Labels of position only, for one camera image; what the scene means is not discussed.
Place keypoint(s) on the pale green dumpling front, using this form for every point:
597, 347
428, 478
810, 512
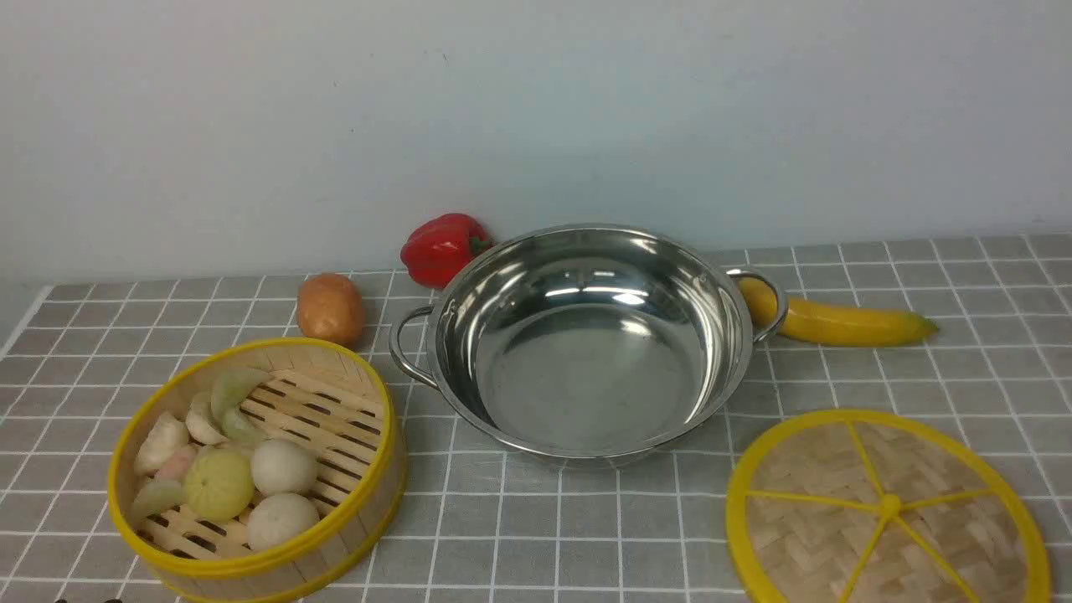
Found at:
156, 496

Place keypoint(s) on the white round bun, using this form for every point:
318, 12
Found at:
278, 519
281, 466

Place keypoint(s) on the grey checkered tablecloth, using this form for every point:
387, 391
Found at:
482, 523

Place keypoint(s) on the green round bun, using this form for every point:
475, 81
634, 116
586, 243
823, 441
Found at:
219, 484

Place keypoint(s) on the green crescent dumpling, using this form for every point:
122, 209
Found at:
227, 394

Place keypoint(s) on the stainless steel two-handled pot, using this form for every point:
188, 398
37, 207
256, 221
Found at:
593, 344

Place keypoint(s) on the brown potato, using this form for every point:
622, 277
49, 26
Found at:
330, 307

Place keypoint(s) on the bamboo steamer basket yellow rim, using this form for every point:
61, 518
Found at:
319, 395

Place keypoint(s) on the white round bun front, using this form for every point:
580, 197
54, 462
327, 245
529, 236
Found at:
278, 519

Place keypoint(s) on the yellow banana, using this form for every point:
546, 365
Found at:
837, 322

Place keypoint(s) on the red bell pepper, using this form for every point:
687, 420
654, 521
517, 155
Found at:
439, 249

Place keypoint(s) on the woven bamboo steamer lid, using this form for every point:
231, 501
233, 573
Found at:
865, 506

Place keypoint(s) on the white dumpling left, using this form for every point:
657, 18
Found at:
166, 437

